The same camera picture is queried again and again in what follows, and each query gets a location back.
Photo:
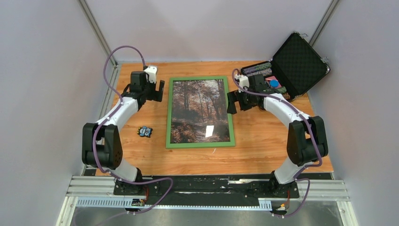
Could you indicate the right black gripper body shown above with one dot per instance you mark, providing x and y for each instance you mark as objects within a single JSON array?
[{"x": 246, "y": 100}]

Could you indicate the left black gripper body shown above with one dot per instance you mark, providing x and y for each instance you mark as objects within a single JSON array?
[{"x": 149, "y": 90}]

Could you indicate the forest photo print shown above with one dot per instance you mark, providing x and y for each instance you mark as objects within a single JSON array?
[{"x": 199, "y": 109}]

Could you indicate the wooden picture frame green trim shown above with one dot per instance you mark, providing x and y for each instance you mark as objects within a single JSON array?
[{"x": 199, "y": 144}]

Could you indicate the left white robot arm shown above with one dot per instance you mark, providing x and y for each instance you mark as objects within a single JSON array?
[{"x": 101, "y": 144}]

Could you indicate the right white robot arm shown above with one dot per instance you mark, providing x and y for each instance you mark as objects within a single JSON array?
[{"x": 306, "y": 138}]

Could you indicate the blue dealer button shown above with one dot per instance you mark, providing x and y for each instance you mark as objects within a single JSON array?
[{"x": 274, "y": 83}]

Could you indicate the top blue green chip row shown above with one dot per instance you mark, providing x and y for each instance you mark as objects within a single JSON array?
[{"x": 256, "y": 68}]

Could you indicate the blue yellow chip row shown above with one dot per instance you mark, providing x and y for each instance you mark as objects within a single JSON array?
[{"x": 264, "y": 73}]

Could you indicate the green poker chip row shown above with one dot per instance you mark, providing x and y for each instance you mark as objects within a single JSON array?
[{"x": 281, "y": 90}]

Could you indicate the orange black chip row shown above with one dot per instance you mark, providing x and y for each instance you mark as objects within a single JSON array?
[{"x": 286, "y": 96}]

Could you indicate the small blue owl toy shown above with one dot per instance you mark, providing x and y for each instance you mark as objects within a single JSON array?
[{"x": 145, "y": 131}]

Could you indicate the black poker chip case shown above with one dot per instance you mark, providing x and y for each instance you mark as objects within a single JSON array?
[{"x": 297, "y": 66}]

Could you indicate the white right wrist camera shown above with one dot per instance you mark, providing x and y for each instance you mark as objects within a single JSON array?
[{"x": 242, "y": 82}]

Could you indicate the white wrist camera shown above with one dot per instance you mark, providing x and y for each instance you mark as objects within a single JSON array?
[
  {"x": 242, "y": 82},
  {"x": 151, "y": 70}
]

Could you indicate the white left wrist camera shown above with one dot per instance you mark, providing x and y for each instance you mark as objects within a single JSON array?
[{"x": 151, "y": 70}]

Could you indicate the black mounting base rail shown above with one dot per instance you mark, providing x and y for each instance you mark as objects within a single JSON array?
[{"x": 206, "y": 192}]

